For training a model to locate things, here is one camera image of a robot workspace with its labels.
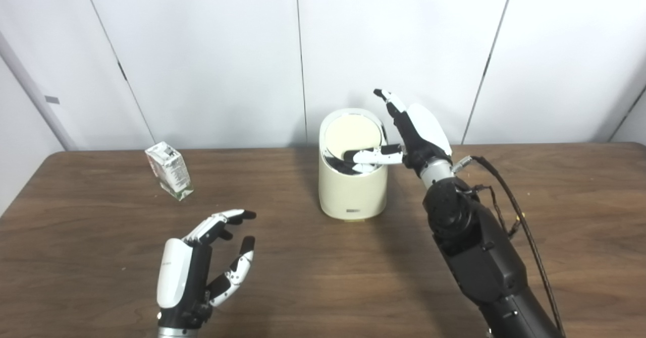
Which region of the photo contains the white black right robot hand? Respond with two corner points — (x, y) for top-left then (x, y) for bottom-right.
(343, 89), (453, 175)

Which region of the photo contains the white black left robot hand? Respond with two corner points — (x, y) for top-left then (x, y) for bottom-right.
(156, 209), (257, 329)

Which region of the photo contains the cream-colored lidded bin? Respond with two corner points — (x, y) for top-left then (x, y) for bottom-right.
(318, 108), (389, 221)

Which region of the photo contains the white green milk carton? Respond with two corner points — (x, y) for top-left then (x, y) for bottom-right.
(145, 142), (194, 201)

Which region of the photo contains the black bin liner bag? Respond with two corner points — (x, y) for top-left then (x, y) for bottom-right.
(323, 149), (385, 176)

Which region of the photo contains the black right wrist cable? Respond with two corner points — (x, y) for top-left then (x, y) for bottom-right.
(452, 155), (566, 338)

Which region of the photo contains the gray wall post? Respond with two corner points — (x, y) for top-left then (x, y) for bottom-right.
(0, 30), (79, 151)

